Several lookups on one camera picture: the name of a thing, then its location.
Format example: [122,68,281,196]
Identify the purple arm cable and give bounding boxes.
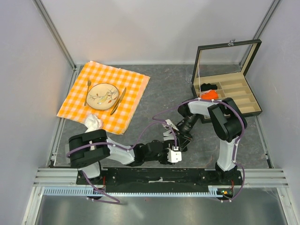
[66,118,179,204]
[152,98,246,203]

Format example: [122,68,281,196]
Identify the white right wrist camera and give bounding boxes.
[163,119,178,134]

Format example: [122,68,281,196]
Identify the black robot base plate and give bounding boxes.
[90,167,243,192]

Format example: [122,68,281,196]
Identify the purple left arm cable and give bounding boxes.
[66,118,179,204]

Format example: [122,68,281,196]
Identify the orange rolled underwear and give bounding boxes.
[200,90,218,100]

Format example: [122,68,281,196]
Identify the gold fork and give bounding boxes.
[84,78,91,106]

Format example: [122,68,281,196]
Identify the orange checkered cloth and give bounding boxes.
[57,61,150,135]

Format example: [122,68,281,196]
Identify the black rolled underwear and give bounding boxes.
[200,83,218,92]

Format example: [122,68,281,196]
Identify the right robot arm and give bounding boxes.
[176,97,247,185]

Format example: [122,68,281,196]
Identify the beige bird pattern plate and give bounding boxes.
[86,83,119,111]

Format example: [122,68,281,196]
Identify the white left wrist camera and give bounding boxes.
[167,146,182,164]

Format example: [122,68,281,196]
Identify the black divided storage box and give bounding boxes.
[191,39,262,117]

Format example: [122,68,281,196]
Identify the black white trimmed underwear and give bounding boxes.
[163,130,178,148]

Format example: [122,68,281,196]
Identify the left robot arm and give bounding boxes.
[66,129,174,184]

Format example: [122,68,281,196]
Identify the white crumpled cloth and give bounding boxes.
[84,114,104,133]

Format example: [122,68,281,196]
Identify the gold black knife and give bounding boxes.
[110,87,127,115]

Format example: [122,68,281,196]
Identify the aluminium right frame post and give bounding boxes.
[239,0,281,70]

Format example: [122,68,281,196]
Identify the aluminium left frame post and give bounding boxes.
[32,0,78,71]

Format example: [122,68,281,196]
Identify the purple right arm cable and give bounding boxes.
[152,98,246,203]

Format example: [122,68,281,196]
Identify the light blue cable duct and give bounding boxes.
[43,187,223,197]

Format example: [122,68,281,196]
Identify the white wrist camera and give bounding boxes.
[167,146,182,164]
[163,119,178,134]

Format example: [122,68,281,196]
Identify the aluminium frame post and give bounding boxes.
[32,0,78,71]
[239,0,281,70]

